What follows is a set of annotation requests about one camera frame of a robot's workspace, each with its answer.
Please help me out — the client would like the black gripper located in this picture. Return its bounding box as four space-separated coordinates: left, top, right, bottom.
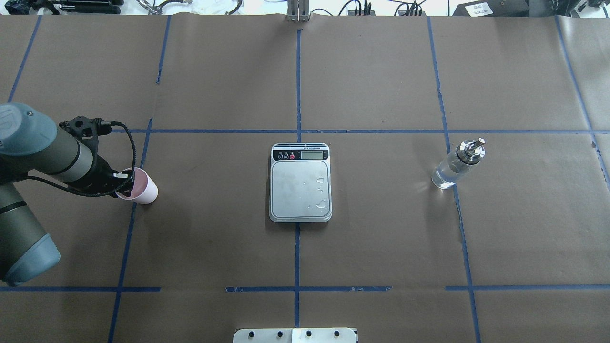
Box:
85 154 134 196

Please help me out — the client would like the pink plastic cup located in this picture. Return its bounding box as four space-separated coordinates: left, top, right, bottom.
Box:
115 167 158 205

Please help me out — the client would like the glass sauce bottle metal spout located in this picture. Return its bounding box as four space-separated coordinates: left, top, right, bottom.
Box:
431 138 486 189

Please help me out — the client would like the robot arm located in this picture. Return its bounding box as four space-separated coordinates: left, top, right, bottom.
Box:
0 102 134 287

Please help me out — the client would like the silver digital kitchen scale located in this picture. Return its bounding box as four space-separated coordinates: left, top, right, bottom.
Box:
269 142 333 223

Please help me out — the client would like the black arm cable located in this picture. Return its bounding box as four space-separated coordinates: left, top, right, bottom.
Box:
26 120 137 198

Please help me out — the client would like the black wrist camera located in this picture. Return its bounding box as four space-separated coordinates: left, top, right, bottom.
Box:
58 116 112 154

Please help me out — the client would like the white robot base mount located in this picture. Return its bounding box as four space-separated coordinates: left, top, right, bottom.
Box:
233 327 359 343

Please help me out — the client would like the aluminium frame post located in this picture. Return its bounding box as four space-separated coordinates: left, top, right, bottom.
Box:
286 0 311 22

